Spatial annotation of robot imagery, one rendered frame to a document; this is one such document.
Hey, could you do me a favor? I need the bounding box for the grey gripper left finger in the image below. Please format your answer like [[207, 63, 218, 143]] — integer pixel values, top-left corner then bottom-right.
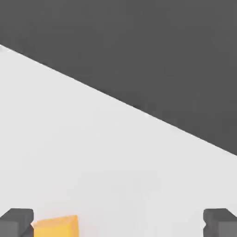
[[0, 208, 35, 237]]

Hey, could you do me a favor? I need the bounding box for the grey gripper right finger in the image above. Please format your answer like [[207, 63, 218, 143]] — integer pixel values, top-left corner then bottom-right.
[[203, 208, 237, 237]]

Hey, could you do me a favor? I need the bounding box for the large orange box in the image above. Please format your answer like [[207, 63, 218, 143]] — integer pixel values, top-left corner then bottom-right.
[[31, 214, 80, 237]]

